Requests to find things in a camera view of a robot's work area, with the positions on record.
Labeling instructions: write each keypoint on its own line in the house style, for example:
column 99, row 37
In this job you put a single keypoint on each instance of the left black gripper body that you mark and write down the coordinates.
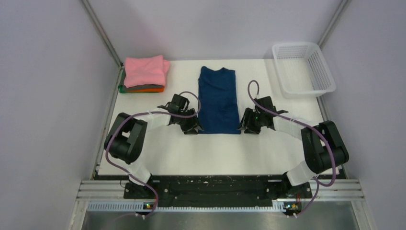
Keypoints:
column 187, row 124

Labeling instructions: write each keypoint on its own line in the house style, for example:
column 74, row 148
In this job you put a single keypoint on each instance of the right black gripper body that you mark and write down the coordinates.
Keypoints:
column 253, row 120

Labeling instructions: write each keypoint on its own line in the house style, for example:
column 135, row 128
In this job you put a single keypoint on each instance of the navy blue printed t-shirt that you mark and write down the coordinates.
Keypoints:
column 217, row 93

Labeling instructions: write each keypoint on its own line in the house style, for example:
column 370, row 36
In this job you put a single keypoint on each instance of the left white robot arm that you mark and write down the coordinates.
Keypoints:
column 124, row 143

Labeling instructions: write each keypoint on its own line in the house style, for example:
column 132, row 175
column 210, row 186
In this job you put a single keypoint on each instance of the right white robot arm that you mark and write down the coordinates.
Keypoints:
column 323, row 146

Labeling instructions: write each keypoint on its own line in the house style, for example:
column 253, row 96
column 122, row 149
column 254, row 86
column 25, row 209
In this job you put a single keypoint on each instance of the orange folded t-shirt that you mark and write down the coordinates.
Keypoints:
column 148, row 89

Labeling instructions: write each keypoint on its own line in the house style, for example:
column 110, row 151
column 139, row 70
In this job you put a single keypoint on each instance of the grey folded t-shirt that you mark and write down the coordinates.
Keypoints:
column 123, row 75

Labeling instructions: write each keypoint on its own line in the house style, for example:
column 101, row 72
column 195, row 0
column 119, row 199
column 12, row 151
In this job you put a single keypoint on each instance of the pink folded t-shirt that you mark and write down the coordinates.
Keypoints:
column 145, row 71

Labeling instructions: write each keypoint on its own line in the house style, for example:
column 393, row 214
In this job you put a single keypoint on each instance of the green folded t-shirt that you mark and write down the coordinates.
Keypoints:
column 123, row 89

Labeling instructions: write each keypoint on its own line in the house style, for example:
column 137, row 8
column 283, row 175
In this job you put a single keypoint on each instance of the white plastic basket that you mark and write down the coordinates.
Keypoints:
column 302, row 70

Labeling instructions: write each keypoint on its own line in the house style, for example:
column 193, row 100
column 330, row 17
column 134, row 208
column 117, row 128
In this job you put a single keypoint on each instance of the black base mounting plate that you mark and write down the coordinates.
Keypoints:
column 214, row 190

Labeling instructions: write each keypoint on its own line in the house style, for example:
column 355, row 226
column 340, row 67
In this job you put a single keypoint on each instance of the white slotted cable duct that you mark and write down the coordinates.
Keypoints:
column 138, row 206

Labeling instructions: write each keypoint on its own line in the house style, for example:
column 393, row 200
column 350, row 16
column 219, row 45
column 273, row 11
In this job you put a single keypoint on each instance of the left vertical metal post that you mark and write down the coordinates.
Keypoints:
column 101, row 31

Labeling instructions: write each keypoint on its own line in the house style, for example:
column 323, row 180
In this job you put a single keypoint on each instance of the vertical metal post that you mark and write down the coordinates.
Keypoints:
column 101, row 31
column 343, row 5

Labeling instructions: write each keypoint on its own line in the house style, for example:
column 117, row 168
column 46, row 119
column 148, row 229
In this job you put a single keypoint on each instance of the right vertical metal post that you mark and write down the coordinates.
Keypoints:
column 343, row 5

